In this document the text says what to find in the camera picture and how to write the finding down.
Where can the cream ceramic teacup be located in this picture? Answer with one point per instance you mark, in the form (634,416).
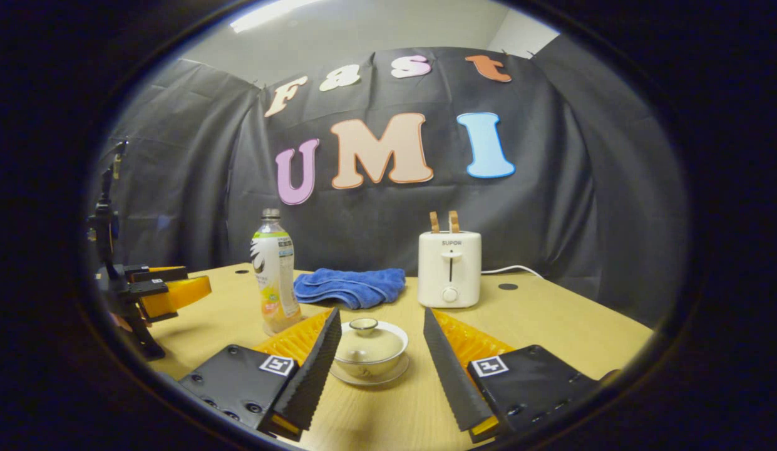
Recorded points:
(397,360)

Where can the black backdrop cloth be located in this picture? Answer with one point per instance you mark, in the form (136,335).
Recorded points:
(582,207)

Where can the white toaster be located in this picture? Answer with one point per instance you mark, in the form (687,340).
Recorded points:
(449,269)

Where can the clear water bottle white label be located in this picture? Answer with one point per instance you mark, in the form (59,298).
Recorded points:
(275,275)

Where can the blue folded towel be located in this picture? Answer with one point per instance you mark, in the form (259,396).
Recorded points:
(350,287)

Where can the cream ceramic saucer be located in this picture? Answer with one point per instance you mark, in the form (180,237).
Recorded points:
(369,379)

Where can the cream teacup lid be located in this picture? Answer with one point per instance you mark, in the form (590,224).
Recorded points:
(369,344)

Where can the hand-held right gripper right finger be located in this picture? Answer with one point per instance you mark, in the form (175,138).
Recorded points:
(454,369)

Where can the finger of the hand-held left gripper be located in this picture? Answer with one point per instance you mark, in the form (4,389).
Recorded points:
(181,294)
(159,274)

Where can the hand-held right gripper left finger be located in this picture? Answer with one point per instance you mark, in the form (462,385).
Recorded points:
(310,369)

